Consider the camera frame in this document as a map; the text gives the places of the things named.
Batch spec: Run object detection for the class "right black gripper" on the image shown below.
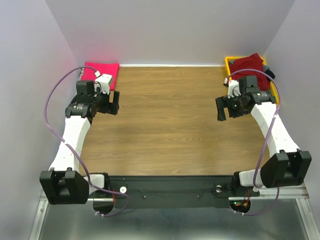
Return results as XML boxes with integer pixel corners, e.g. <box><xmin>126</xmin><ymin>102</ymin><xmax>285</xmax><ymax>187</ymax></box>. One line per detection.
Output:
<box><xmin>215</xmin><ymin>92</ymin><xmax>249</xmax><ymax>121</ymax></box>

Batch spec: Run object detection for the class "dark red t shirt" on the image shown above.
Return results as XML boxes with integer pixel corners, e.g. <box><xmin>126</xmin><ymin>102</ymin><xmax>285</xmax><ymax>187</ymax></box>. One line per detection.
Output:
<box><xmin>229</xmin><ymin>53</ymin><xmax>270</xmax><ymax>91</ymax></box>

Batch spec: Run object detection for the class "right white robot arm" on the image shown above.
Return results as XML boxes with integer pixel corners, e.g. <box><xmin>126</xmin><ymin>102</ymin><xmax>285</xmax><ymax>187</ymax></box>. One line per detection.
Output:
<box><xmin>215</xmin><ymin>75</ymin><xmax>312</xmax><ymax>195</ymax></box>

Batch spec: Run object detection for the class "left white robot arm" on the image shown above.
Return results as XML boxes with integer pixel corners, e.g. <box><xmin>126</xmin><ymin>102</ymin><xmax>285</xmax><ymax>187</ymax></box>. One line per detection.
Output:
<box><xmin>39</xmin><ymin>74</ymin><xmax>120</xmax><ymax>205</ymax></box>

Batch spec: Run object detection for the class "folded pink t shirt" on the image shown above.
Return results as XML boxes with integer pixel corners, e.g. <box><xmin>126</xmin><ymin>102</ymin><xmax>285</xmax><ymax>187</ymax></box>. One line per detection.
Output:
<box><xmin>81</xmin><ymin>62</ymin><xmax>120</xmax><ymax>91</ymax></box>

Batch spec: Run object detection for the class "yellow plastic bin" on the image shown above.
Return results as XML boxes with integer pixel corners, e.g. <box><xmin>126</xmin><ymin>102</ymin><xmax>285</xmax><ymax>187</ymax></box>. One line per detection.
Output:
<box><xmin>223</xmin><ymin>56</ymin><xmax>279</xmax><ymax>105</ymax></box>

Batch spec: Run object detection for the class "grey t shirt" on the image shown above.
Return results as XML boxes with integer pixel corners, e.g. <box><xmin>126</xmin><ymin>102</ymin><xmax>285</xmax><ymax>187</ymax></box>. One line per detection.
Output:
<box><xmin>263</xmin><ymin>65</ymin><xmax>270</xmax><ymax>71</ymax></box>

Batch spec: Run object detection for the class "black t shirt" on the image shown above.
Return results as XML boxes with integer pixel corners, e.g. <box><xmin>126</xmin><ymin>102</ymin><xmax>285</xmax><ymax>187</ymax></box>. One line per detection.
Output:
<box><xmin>265</xmin><ymin>69</ymin><xmax>276</xmax><ymax>79</ymax></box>

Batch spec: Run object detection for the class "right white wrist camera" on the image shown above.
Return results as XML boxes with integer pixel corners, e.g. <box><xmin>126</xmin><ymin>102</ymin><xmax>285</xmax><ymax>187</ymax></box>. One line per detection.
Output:
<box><xmin>223</xmin><ymin>78</ymin><xmax>241</xmax><ymax>99</ymax></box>

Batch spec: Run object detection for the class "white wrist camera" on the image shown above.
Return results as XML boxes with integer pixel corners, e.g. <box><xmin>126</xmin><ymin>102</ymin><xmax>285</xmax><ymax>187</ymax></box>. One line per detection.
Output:
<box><xmin>223</xmin><ymin>78</ymin><xmax>241</xmax><ymax>99</ymax></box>
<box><xmin>94</xmin><ymin>71</ymin><xmax>113</xmax><ymax>95</ymax></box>

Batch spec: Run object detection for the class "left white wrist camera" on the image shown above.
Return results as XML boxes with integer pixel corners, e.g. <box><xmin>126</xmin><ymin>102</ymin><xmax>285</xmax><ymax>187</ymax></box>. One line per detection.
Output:
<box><xmin>94</xmin><ymin>71</ymin><xmax>113</xmax><ymax>95</ymax></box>

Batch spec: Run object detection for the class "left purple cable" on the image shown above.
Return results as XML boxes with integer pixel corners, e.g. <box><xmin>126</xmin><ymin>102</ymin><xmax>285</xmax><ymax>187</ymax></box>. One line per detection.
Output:
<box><xmin>44</xmin><ymin>66</ymin><xmax>131</xmax><ymax>218</ymax></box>

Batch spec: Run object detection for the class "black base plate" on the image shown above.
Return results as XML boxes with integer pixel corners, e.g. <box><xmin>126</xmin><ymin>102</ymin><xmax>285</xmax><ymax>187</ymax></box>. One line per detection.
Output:
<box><xmin>106</xmin><ymin>175</ymin><xmax>260</xmax><ymax>209</ymax></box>

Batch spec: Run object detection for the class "aluminium frame rail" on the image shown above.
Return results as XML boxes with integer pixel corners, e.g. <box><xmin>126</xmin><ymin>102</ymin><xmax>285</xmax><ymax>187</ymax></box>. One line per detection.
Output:
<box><xmin>30</xmin><ymin>186</ymin><xmax>309</xmax><ymax>240</ymax></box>

